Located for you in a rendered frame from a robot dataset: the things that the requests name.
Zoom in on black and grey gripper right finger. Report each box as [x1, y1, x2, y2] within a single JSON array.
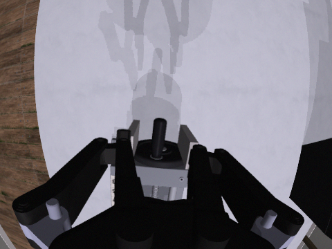
[[177, 124, 304, 249]]

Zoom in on grey bench vise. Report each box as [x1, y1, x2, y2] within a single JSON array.
[[110, 118, 188, 206]]

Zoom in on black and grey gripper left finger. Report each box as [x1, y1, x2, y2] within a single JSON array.
[[12, 120, 154, 249]]

